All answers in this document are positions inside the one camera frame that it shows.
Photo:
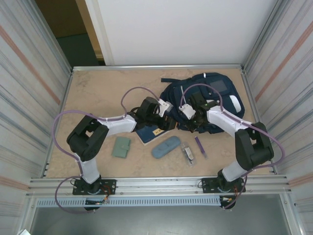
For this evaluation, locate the navy notebook with yellow label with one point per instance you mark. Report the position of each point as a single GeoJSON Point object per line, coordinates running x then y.
{"type": "Point", "coordinates": [146, 135]}

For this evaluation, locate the purple pen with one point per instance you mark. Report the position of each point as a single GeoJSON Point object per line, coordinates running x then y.
{"type": "Point", "coordinates": [200, 147]}

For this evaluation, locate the navy blue backpack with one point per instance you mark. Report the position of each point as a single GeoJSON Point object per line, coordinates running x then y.
{"type": "Point", "coordinates": [171, 95]}

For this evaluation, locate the blue glasses case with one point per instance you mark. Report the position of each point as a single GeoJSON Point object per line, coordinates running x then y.
{"type": "Point", "coordinates": [163, 148]}

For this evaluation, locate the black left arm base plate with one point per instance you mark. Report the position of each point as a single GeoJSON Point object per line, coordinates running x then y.
{"type": "Point", "coordinates": [110, 186]}

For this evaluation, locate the short aluminium frame rail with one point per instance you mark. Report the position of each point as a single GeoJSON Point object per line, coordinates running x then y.
{"type": "Point", "coordinates": [159, 66]}

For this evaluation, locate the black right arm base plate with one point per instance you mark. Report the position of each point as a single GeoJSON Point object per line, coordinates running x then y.
{"type": "Point", "coordinates": [207, 184]}

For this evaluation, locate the green wallet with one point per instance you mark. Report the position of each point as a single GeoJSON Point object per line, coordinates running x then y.
{"type": "Point", "coordinates": [119, 148]}

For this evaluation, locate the grey metal lower shelf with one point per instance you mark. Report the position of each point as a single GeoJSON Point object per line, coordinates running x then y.
{"type": "Point", "coordinates": [159, 220]}

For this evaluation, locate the clear plastic pencil case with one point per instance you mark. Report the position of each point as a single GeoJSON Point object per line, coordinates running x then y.
{"type": "Point", "coordinates": [188, 154]}

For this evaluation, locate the aluminium side frame rail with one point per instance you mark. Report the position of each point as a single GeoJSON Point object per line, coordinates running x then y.
{"type": "Point", "coordinates": [69, 80]}
{"type": "Point", "coordinates": [247, 83]}

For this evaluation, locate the long aluminium mounting rail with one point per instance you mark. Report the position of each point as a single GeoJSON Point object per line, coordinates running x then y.
{"type": "Point", "coordinates": [159, 186]}

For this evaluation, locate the white door frame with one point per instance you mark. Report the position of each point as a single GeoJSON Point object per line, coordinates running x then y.
{"type": "Point", "coordinates": [97, 24]}

